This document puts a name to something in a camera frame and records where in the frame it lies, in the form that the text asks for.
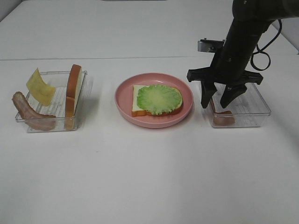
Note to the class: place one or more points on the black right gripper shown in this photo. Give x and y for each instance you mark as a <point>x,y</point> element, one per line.
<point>227,67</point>

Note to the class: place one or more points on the bacon strip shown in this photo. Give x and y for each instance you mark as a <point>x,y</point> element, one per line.
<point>221,119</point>
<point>28,112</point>

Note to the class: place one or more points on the green lettuce leaf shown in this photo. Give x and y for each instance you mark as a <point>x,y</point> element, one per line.
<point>158,99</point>

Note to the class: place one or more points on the bread slice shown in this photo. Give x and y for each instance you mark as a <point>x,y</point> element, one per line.
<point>72,95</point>
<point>137,112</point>

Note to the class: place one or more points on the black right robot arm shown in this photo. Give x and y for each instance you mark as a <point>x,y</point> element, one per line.
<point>253,17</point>

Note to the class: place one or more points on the right clear plastic container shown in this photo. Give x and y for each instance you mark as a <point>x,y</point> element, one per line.
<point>248,109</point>

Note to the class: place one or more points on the clear plastic container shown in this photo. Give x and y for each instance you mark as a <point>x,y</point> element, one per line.
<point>59,80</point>
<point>248,109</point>

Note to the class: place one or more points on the pink round plate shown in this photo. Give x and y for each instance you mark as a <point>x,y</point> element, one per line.
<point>124,99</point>

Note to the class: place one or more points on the left clear plastic container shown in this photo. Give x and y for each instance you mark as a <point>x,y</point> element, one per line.
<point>59,80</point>

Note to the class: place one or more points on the yellow cheese slice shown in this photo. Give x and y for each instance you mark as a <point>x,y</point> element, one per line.
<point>41,91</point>

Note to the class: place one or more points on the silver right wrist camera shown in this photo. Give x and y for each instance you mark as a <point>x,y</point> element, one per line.
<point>210,46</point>

